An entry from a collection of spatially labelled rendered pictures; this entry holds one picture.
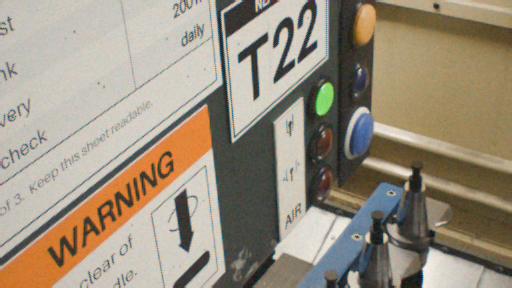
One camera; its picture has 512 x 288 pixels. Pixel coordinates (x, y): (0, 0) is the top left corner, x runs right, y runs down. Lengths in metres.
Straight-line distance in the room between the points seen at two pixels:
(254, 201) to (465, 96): 0.94
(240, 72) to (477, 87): 0.97
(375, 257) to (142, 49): 0.62
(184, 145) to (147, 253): 0.05
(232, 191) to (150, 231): 0.07
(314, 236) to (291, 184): 1.14
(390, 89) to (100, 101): 1.12
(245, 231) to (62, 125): 0.17
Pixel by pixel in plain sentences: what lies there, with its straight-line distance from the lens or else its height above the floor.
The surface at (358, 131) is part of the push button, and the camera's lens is 0.49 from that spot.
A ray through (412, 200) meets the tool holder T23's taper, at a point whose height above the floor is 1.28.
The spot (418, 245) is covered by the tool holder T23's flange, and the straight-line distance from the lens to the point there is 0.98.
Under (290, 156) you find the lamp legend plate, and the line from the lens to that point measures 0.43.
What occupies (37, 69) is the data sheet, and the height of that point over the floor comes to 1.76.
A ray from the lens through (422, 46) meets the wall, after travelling 1.31.
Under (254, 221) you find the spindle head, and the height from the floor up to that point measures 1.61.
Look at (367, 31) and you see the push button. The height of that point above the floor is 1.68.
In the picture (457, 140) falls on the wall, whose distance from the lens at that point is 1.37.
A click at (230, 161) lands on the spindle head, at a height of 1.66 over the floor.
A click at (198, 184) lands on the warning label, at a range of 0.35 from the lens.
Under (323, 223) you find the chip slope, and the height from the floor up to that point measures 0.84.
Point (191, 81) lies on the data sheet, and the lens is 0.33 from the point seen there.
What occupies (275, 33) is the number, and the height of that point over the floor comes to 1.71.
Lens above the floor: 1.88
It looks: 35 degrees down
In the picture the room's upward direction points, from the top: 4 degrees counter-clockwise
